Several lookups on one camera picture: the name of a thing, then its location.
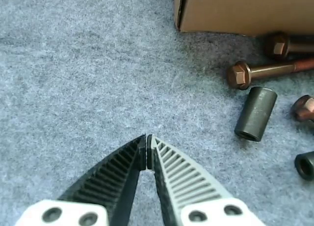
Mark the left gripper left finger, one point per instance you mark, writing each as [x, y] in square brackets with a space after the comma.
[108, 179]

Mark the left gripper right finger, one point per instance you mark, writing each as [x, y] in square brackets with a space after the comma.
[181, 177]

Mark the dark metal sleeve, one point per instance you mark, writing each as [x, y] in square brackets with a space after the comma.
[256, 114]
[305, 165]

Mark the cardboard box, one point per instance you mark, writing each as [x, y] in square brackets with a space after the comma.
[245, 9]

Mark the copper hex flange bolt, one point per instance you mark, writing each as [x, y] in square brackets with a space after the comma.
[279, 46]
[304, 108]
[247, 72]

